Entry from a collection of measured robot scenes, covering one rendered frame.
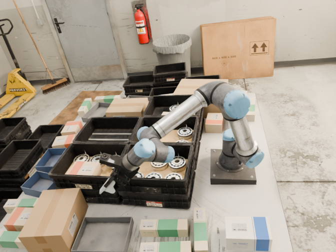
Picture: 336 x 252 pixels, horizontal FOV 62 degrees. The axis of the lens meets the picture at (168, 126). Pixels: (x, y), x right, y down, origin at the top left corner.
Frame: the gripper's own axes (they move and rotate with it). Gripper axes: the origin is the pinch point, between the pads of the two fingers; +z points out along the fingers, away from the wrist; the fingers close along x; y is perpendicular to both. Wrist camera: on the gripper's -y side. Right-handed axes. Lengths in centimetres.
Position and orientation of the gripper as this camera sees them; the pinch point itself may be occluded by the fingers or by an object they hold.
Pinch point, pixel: (105, 180)
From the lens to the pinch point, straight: 138.2
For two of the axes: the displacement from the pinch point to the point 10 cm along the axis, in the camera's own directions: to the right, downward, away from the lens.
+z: -5.7, 5.5, 6.1
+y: 7.8, 5.9, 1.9
